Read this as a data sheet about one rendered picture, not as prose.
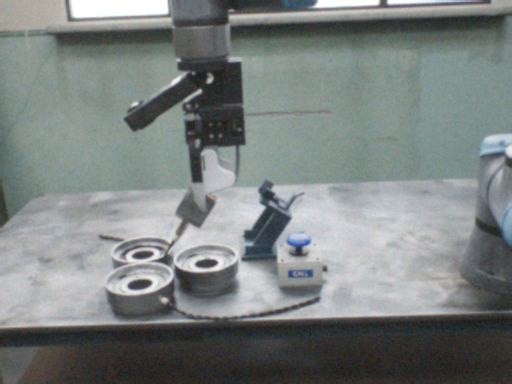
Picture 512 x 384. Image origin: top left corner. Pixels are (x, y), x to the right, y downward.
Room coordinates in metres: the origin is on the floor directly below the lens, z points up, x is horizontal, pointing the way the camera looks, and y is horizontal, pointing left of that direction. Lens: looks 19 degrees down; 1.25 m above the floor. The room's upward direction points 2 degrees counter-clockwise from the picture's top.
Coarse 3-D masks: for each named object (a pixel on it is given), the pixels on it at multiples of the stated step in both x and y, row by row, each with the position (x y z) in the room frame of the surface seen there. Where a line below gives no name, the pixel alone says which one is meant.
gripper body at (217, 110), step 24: (216, 72) 0.79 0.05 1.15; (240, 72) 0.78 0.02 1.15; (192, 96) 0.80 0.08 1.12; (216, 96) 0.78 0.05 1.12; (240, 96) 0.78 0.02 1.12; (192, 120) 0.76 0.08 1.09; (216, 120) 0.76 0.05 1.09; (240, 120) 0.81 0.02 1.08; (216, 144) 0.77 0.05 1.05; (240, 144) 0.76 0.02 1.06
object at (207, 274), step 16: (176, 256) 0.87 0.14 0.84; (192, 256) 0.90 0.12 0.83; (208, 256) 0.89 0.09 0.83; (224, 256) 0.90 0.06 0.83; (176, 272) 0.84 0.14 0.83; (192, 272) 0.82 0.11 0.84; (208, 272) 0.81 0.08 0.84; (224, 272) 0.82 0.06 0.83; (192, 288) 0.82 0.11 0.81; (208, 288) 0.82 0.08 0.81; (224, 288) 0.83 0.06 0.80
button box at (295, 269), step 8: (280, 248) 0.88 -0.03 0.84; (288, 248) 0.88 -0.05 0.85; (304, 248) 0.87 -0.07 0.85; (312, 248) 0.87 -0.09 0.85; (280, 256) 0.85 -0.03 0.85; (288, 256) 0.85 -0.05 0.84; (296, 256) 0.84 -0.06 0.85; (304, 256) 0.84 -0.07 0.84; (312, 256) 0.84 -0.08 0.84; (320, 256) 0.84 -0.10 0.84; (280, 264) 0.83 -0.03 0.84; (288, 264) 0.82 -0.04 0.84; (296, 264) 0.82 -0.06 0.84; (304, 264) 0.82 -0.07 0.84; (312, 264) 0.82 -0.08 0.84; (320, 264) 0.82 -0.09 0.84; (280, 272) 0.83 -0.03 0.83; (288, 272) 0.82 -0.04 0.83; (296, 272) 0.82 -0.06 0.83; (304, 272) 0.82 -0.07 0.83; (312, 272) 0.82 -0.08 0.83; (320, 272) 0.82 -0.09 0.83; (280, 280) 0.83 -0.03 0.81; (288, 280) 0.82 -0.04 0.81; (296, 280) 0.82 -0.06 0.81; (304, 280) 0.82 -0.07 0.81; (312, 280) 0.82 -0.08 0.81; (320, 280) 0.82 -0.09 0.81
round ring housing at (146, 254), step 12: (132, 240) 0.95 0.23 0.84; (144, 240) 0.96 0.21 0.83; (156, 240) 0.96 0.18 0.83; (168, 240) 0.94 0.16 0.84; (120, 252) 0.92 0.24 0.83; (132, 252) 0.92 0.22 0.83; (144, 252) 0.93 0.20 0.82; (156, 252) 0.92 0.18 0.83; (168, 252) 0.89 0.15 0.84; (120, 264) 0.87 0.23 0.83; (168, 264) 0.89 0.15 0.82
